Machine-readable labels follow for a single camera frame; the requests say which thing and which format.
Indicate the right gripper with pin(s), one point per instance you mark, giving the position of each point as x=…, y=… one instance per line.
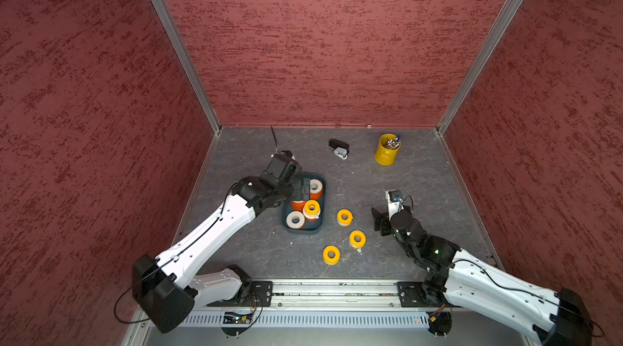
x=380, y=223

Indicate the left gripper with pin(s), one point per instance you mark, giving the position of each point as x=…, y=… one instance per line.
x=294, y=183

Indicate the orange sealing tape roll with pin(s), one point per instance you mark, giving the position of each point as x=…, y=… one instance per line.
x=316, y=189
x=295, y=220
x=298, y=205

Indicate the teal storage box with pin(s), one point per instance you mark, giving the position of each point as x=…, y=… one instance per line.
x=309, y=227

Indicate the yellow tape roll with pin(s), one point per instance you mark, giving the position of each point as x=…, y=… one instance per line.
x=311, y=210
x=357, y=240
x=331, y=255
x=344, y=217

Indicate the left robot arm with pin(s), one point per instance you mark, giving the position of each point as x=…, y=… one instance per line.
x=244, y=201

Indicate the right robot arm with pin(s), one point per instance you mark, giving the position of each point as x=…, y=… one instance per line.
x=458, y=278

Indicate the black white stapler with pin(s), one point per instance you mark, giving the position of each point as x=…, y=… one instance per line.
x=340, y=148

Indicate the yellow pen cup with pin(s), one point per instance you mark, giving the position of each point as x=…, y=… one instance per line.
x=387, y=149

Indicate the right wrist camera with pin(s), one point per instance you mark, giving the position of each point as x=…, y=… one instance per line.
x=394, y=202

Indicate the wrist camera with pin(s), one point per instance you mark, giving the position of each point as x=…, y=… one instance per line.
x=288, y=154
x=394, y=202

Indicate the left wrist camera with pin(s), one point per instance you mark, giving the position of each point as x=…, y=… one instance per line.
x=288, y=154

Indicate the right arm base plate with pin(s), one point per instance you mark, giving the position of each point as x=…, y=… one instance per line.
x=411, y=295

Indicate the aluminium front rail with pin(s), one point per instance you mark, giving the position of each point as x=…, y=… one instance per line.
x=336, y=295

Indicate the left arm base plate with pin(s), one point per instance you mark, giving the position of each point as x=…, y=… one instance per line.
x=256, y=291

